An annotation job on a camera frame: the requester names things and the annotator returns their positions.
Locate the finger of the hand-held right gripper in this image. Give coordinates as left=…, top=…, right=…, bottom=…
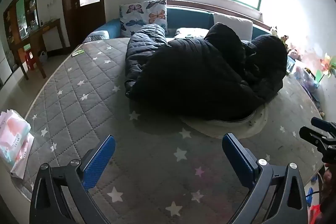
left=299, top=126, right=336, bottom=146
left=311, top=117, right=336, bottom=133

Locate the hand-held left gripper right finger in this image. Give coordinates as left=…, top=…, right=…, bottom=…
left=222, top=133, right=308, bottom=224

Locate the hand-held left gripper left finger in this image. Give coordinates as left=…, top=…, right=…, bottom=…
left=29, top=135, right=116, bottom=224

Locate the black puffer jacket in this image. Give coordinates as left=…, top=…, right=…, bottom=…
left=125, top=22, right=288, bottom=121

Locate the person's right forearm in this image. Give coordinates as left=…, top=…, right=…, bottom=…
left=321, top=168, right=336, bottom=224

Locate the white cloth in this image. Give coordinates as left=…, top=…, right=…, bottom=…
left=181, top=105, right=269, bottom=139

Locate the colourful pinwheel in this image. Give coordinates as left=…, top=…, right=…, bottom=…
left=316, top=53, right=336, bottom=83

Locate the heap of toys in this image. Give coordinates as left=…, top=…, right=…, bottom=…
left=280, top=35, right=321, bottom=89

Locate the grey star quilted bed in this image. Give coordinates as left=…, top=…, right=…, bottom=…
left=20, top=36, right=326, bottom=224

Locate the pink tissue pack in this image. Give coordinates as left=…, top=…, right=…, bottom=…
left=10, top=132, right=35, bottom=180
left=0, top=109, right=31, bottom=165

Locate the red plastic stool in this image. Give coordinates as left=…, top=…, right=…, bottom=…
left=24, top=51, right=36, bottom=71

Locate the white cabinet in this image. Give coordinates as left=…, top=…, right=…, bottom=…
left=0, top=48, right=13, bottom=86

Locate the white pillow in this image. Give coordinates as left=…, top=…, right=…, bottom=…
left=213, top=13, right=254, bottom=41

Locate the light patterned pillow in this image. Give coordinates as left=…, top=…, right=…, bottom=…
left=174, top=27, right=209, bottom=40

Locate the wooden desk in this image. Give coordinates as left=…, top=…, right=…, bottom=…
left=10, top=18, right=66, bottom=81

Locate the brown door with glass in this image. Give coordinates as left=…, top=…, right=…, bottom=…
left=61, top=0, right=106, bottom=51

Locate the butterfly print pillow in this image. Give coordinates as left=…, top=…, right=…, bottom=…
left=119, top=0, right=168, bottom=38

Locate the blue bed headboard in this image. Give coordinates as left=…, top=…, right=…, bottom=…
left=83, top=5, right=273, bottom=43

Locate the black cable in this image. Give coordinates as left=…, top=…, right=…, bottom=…
left=305, top=174, right=326, bottom=199

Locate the wooden wall cabinet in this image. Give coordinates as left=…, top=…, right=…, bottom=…
left=3, top=0, right=40, bottom=52

